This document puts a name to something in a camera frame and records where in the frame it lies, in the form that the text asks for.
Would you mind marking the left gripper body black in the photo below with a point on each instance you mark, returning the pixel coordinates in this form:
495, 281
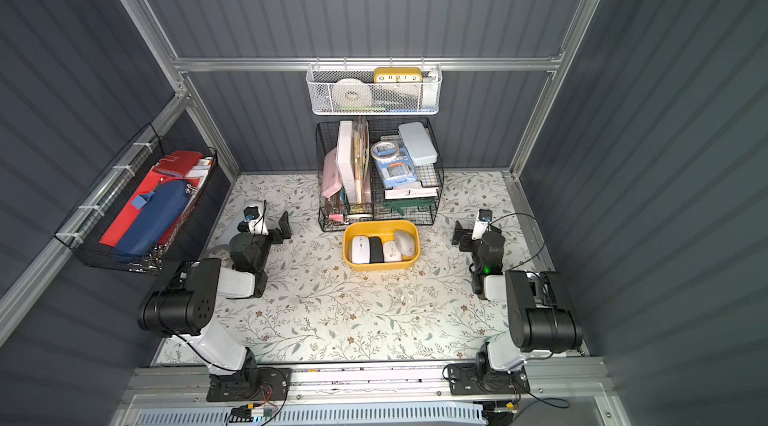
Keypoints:
271, 231

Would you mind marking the small white mouse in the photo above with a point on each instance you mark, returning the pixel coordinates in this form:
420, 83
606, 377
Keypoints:
391, 253

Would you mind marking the white mesh hanging basket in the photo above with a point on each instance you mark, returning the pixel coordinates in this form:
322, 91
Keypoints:
393, 100

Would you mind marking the clear tape roll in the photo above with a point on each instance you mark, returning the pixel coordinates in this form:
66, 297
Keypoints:
385, 151

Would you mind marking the yellow plastic storage box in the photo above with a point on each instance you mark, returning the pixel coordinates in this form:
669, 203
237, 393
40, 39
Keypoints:
384, 230

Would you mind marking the white FOLIO notebook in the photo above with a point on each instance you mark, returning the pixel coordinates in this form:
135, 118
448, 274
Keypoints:
412, 191

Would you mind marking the blue pencil pouch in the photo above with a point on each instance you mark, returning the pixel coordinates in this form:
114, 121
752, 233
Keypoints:
144, 221

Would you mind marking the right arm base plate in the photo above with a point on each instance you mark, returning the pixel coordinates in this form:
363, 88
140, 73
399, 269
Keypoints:
465, 380

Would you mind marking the green book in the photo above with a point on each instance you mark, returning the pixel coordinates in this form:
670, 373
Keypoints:
403, 206

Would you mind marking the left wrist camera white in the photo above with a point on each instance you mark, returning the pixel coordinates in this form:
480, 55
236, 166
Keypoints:
254, 219

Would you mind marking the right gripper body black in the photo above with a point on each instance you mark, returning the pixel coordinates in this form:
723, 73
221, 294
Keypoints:
468, 237

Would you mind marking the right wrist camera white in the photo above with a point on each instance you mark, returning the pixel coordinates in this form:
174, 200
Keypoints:
482, 222

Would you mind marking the black mouse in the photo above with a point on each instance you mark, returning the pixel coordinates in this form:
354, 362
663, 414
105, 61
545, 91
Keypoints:
376, 250

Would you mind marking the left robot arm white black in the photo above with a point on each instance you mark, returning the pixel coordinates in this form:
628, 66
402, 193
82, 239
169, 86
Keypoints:
180, 305

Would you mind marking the black wire desk organizer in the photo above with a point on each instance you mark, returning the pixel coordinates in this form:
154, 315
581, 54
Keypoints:
380, 128

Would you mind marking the silver grey mouse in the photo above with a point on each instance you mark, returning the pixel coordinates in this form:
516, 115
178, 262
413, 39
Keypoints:
405, 244

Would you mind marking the white FLOS box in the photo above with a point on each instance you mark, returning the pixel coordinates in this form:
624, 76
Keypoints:
345, 160

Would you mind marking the yellow clock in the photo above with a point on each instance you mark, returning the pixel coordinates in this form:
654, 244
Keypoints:
397, 75

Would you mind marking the red folder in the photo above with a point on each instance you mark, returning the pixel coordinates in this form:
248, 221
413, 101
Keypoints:
189, 166

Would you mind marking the blue packaged stationery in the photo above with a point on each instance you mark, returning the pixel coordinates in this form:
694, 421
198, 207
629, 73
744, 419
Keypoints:
396, 170

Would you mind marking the white tape roll in basket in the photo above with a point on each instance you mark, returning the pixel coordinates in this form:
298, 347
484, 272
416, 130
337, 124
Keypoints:
351, 93

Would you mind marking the light blue pencil case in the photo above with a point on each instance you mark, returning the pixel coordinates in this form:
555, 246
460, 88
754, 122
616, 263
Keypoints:
418, 143

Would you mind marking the pink pencil case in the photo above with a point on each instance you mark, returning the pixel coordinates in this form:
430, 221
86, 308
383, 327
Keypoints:
331, 182

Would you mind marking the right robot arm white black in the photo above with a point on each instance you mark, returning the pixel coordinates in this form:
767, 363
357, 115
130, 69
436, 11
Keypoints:
541, 319

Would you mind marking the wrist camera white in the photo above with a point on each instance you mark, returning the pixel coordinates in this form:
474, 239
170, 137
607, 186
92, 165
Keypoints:
254, 219
482, 222

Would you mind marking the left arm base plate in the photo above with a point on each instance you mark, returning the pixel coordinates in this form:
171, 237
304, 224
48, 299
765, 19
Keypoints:
254, 384

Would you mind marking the black wire wall basket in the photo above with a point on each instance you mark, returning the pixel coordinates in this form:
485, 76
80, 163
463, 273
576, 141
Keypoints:
81, 232

